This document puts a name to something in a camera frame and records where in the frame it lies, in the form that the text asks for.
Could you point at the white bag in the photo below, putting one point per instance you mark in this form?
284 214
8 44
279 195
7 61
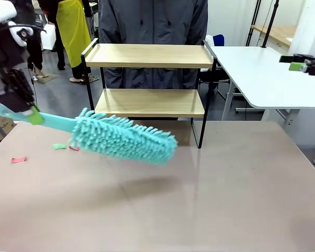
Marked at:
48 36

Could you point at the large white table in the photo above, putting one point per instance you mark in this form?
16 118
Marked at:
252 68

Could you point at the two-tier wooden shelf black frame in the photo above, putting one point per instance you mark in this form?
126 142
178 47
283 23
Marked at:
152 63

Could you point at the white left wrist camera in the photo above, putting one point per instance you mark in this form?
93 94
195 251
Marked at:
21 34

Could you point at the green paper scrap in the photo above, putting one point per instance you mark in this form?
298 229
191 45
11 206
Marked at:
60 146

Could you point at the cardboard box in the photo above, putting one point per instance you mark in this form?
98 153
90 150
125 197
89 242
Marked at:
5 123

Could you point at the wooden desk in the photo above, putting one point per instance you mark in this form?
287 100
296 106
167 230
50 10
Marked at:
278 32

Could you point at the green floor mat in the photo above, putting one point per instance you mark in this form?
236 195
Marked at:
48 78

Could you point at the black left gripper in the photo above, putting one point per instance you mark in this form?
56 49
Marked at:
5 50

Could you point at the person in grey jacket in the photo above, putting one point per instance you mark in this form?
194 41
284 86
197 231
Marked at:
155 23

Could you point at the black office chair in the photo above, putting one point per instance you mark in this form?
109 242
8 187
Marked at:
215 78

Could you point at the folded red paper scrap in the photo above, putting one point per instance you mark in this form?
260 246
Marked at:
73 148

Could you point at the person in yellow apron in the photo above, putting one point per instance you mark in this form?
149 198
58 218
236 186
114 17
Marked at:
71 26

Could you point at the black light stand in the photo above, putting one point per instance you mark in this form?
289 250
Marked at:
269 29

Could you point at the person in black clothes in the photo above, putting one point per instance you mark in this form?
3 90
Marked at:
37 61

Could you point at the thin black tripod stand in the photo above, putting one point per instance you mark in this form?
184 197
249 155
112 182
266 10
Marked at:
253 23

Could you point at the teal chenille duster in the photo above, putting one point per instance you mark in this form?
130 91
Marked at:
126 141

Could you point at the blue chair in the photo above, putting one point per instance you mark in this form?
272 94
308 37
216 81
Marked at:
218 40

